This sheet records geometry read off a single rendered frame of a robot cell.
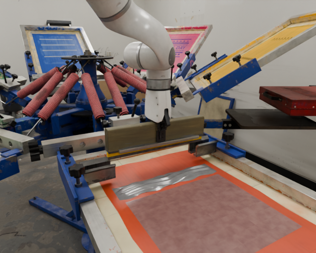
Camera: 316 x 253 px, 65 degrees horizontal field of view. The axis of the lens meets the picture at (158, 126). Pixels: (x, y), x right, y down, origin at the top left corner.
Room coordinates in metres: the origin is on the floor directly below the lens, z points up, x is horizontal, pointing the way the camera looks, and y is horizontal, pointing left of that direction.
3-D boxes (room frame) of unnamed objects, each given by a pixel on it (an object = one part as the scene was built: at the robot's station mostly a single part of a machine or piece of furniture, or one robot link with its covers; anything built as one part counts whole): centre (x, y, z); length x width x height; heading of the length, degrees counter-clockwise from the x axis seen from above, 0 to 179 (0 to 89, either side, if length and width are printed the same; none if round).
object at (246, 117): (1.52, -0.26, 0.91); 1.34 x 0.40 x 0.08; 89
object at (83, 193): (0.69, 0.26, 0.98); 0.30 x 0.05 x 0.07; 29
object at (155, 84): (0.79, 0.00, 1.26); 0.09 x 0.07 x 0.03; 29
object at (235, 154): (0.95, -0.23, 0.98); 0.30 x 0.05 x 0.07; 29
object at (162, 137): (0.75, -0.02, 1.11); 0.03 x 0.03 x 0.07; 29
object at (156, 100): (0.78, 0.00, 1.20); 0.10 x 0.07 x 0.11; 29
